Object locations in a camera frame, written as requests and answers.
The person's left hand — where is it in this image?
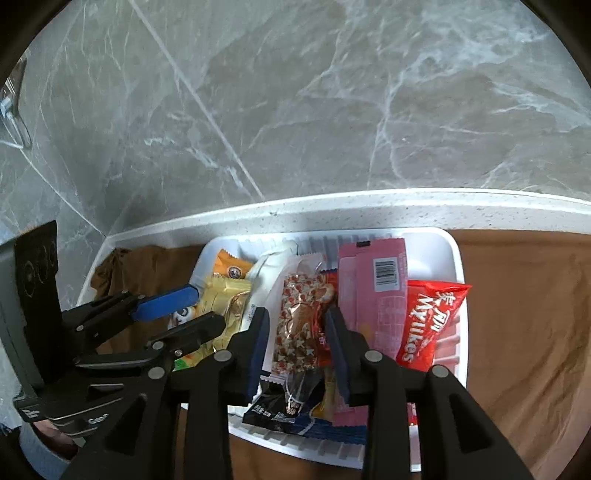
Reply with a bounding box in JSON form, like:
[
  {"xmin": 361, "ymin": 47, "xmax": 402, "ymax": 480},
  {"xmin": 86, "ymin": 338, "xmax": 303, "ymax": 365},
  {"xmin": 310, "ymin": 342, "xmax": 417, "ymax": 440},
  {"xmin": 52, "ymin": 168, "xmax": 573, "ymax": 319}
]
[{"xmin": 33, "ymin": 420, "xmax": 74, "ymax": 447}]

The grey sleeve forearm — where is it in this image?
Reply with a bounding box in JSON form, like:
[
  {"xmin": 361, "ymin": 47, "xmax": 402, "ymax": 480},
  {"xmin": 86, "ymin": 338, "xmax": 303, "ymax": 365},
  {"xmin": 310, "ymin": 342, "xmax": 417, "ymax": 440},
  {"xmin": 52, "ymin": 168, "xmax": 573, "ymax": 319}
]
[{"xmin": 19, "ymin": 423, "xmax": 70, "ymax": 480}]

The panda cartoon snack packet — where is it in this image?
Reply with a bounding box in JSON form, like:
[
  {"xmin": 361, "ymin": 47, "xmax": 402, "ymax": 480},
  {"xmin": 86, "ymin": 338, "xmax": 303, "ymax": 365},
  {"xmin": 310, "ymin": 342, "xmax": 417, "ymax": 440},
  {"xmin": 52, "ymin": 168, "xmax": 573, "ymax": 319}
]
[{"xmin": 167, "ymin": 306, "xmax": 197, "ymax": 330}]

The pink wafer snack packet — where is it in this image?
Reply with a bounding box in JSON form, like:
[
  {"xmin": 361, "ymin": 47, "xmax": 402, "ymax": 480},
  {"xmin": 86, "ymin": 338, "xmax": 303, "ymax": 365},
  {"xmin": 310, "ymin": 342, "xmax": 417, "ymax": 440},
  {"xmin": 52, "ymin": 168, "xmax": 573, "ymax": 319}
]
[{"xmin": 331, "ymin": 237, "xmax": 410, "ymax": 428}]

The gold foil snack packet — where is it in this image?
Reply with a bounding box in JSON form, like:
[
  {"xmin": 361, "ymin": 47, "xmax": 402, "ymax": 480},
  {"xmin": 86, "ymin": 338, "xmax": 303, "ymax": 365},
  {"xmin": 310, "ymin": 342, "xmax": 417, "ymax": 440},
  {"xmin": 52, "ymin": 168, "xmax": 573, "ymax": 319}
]
[{"xmin": 197, "ymin": 275, "xmax": 252, "ymax": 356}]

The white long snack pouch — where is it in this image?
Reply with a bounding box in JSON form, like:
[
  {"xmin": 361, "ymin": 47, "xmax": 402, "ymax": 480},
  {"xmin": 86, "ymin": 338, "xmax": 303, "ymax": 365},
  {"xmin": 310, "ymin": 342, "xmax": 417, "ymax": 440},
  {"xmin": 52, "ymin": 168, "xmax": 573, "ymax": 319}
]
[{"xmin": 242, "ymin": 241, "xmax": 297, "ymax": 328}]

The red Mylikes chocolate bag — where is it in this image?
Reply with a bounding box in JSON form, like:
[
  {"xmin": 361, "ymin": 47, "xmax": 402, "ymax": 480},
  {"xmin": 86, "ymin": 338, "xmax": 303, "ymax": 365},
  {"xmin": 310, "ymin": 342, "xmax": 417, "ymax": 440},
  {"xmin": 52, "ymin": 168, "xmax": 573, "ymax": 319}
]
[{"xmin": 396, "ymin": 280, "xmax": 472, "ymax": 372}]

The white snack packet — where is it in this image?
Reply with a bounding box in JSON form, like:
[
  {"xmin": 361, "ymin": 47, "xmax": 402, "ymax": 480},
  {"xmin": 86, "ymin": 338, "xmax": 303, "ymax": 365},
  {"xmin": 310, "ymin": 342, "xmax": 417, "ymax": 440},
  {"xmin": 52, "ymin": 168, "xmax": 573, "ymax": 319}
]
[{"xmin": 262, "ymin": 253, "xmax": 337, "ymax": 384}]

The brown patterned snack packet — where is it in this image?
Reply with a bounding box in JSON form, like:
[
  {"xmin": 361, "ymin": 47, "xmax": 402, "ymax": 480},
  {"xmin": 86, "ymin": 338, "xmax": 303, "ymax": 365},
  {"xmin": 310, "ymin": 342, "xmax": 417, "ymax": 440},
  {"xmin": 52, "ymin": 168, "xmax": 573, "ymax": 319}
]
[{"xmin": 271, "ymin": 272, "xmax": 332, "ymax": 377}]

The orange cartoon snack packet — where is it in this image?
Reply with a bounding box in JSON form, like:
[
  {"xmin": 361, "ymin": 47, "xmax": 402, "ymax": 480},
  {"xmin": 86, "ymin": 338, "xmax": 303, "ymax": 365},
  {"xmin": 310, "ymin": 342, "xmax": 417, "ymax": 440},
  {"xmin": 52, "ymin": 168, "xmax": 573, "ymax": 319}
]
[{"xmin": 174, "ymin": 250, "xmax": 252, "ymax": 370}]

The red white hawthorn packet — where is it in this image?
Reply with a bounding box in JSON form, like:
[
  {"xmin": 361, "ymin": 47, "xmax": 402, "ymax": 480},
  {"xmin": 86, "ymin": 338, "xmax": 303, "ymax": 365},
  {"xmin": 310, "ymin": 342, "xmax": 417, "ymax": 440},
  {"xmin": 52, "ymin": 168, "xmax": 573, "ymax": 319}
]
[{"xmin": 317, "ymin": 270, "xmax": 339, "ymax": 304}]

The white plastic tray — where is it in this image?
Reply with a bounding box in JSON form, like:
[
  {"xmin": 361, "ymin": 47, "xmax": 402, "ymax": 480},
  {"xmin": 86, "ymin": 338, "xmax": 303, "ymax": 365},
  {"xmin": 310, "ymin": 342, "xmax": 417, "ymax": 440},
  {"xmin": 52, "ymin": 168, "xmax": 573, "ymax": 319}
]
[{"xmin": 190, "ymin": 227, "xmax": 465, "ymax": 469}]

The brown tablecloth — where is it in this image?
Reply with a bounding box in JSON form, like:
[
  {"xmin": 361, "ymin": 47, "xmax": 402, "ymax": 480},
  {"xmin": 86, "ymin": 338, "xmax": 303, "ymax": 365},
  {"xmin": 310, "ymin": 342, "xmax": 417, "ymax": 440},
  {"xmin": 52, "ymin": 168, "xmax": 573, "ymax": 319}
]
[{"xmin": 90, "ymin": 230, "xmax": 590, "ymax": 479}]

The blue Tipo cake packet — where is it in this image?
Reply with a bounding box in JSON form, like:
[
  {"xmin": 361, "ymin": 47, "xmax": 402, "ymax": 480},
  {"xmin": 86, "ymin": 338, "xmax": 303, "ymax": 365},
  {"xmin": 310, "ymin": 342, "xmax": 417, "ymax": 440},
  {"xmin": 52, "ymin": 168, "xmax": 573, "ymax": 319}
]
[{"xmin": 287, "ymin": 413, "xmax": 367, "ymax": 445}]

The black sesame snack packet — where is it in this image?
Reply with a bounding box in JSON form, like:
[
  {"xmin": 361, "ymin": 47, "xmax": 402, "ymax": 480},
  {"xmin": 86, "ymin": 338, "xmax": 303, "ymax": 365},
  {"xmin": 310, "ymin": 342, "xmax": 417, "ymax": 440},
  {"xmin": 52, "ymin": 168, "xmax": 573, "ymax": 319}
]
[{"xmin": 242, "ymin": 375, "xmax": 325, "ymax": 434}]

